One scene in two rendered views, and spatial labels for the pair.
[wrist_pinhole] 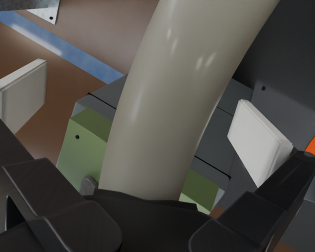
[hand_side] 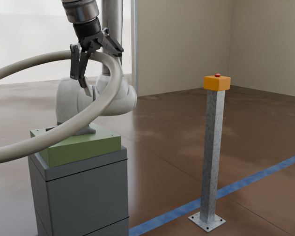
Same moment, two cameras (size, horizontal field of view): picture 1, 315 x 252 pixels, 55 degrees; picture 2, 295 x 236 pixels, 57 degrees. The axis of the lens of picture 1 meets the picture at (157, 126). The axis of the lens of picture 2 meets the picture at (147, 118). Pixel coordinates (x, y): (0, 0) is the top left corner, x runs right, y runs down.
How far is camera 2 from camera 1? 0.79 m
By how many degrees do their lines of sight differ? 45
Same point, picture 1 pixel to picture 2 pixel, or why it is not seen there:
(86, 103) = (123, 151)
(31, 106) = not seen: hidden behind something
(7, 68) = (178, 186)
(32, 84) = not seen: hidden behind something
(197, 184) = (59, 157)
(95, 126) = (111, 142)
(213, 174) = (55, 173)
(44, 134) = (131, 183)
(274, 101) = not seen: outside the picture
